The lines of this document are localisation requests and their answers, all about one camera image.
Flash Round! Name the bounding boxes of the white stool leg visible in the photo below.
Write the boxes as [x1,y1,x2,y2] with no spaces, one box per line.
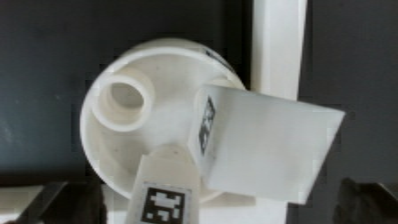
[191,85,345,204]
[125,145,201,224]

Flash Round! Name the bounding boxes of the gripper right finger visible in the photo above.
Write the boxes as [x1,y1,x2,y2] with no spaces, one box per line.
[335,178,398,224]

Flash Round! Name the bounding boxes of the white round stool seat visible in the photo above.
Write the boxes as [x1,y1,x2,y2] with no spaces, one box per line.
[81,38,244,197]

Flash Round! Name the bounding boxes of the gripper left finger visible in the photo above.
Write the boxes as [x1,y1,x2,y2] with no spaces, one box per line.
[15,181,107,224]

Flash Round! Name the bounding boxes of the white U-shaped fence wall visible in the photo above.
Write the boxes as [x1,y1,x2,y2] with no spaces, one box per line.
[0,0,312,224]

